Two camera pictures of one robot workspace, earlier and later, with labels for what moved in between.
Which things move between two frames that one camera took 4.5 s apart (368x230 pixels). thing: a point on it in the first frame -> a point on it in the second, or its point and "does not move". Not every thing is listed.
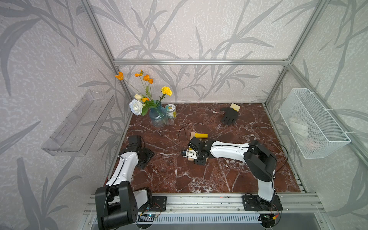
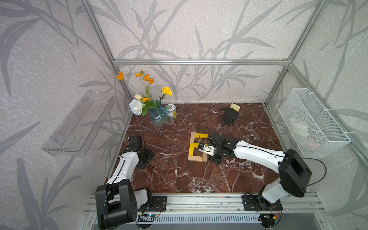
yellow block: (201, 135) does not move
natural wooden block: (192, 134) does not move
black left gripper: (149, 154) does not move
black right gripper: (199, 162) -> (215, 161)
